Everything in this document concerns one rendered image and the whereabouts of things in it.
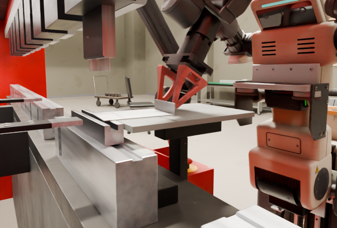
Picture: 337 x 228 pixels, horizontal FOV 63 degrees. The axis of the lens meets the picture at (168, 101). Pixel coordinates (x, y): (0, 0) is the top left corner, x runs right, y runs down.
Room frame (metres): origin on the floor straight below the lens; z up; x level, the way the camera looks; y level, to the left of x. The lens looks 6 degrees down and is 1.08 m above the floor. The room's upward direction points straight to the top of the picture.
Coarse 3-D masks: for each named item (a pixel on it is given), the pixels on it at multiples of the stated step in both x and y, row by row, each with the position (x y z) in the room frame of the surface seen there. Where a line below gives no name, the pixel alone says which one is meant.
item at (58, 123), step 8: (40, 120) 0.41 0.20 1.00; (48, 120) 0.41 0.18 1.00; (56, 120) 0.41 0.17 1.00; (64, 120) 0.41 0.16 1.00; (72, 120) 0.41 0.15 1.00; (80, 120) 0.41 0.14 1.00; (0, 128) 0.36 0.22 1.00; (8, 128) 0.36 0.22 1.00; (16, 128) 0.37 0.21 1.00; (24, 128) 0.37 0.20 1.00; (32, 128) 0.38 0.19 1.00; (40, 128) 0.38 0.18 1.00; (48, 128) 0.39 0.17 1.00
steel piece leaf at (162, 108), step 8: (160, 104) 0.54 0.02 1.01; (168, 104) 0.51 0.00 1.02; (112, 112) 0.51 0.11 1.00; (120, 112) 0.51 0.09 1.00; (128, 112) 0.51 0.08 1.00; (136, 112) 0.51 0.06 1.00; (144, 112) 0.51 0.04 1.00; (152, 112) 0.51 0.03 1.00; (160, 112) 0.51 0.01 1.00; (168, 112) 0.51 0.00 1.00
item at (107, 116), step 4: (100, 112) 0.51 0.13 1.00; (104, 112) 0.51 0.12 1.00; (108, 112) 0.51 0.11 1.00; (96, 116) 0.47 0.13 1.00; (100, 116) 0.46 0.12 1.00; (104, 116) 0.46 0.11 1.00; (108, 116) 0.46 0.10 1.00; (112, 116) 0.46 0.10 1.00; (116, 116) 0.46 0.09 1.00; (104, 120) 0.43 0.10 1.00; (108, 120) 0.43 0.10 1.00; (112, 120) 0.44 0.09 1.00
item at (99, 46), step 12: (96, 12) 0.43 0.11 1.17; (108, 12) 0.41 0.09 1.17; (84, 24) 0.48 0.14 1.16; (96, 24) 0.43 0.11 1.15; (108, 24) 0.41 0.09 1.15; (84, 36) 0.48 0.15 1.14; (96, 36) 0.43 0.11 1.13; (108, 36) 0.41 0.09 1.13; (84, 48) 0.49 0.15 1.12; (96, 48) 0.43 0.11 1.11; (108, 48) 0.41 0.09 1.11; (96, 60) 0.46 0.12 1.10; (108, 60) 0.41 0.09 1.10
